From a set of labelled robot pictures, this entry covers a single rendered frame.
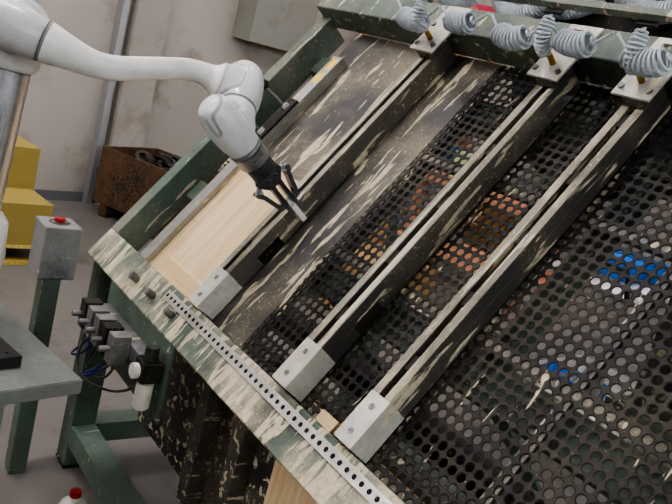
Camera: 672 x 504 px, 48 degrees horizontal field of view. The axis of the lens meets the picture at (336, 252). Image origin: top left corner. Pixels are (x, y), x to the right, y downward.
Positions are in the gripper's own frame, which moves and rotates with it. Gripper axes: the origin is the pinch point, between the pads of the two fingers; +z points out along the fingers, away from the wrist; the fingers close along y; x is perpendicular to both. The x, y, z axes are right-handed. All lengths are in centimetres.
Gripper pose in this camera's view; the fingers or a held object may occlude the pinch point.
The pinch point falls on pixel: (296, 210)
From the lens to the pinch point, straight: 211.4
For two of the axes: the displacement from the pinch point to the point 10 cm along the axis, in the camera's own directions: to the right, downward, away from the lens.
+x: -5.7, -3.4, 7.5
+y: 6.7, -7.3, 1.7
